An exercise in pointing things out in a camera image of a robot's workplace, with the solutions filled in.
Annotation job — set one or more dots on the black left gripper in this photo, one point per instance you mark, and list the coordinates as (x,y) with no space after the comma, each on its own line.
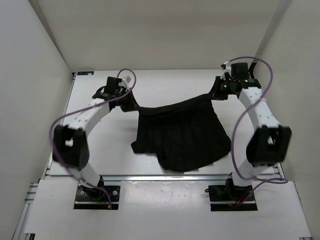
(132,105)

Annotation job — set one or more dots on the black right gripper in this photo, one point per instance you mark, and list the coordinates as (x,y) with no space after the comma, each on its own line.
(214,94)

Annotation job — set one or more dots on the black pleated skirt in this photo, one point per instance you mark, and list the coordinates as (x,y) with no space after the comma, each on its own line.
(184,136)

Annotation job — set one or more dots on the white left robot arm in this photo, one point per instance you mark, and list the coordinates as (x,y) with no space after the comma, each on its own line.
(68,133)

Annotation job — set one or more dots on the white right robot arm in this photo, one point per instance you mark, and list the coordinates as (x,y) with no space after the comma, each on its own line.
(270,140)

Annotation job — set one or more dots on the white front cover board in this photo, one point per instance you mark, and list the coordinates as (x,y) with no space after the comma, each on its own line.
(176,210)

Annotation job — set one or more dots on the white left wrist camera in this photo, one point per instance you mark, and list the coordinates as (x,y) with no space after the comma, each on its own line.
(127,79)

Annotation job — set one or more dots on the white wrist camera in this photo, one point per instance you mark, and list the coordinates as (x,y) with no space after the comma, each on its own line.
(226,67)
(127,79)

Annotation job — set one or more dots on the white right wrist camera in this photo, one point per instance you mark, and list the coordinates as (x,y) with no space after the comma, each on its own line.
(226,67)

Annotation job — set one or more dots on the aluminium table edge rail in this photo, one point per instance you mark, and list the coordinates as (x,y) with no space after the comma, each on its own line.
(166,178)

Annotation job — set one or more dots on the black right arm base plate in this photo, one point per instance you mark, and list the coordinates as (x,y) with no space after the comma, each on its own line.
(227,199)

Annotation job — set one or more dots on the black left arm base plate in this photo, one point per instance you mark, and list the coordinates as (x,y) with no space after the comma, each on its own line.
(94,199)

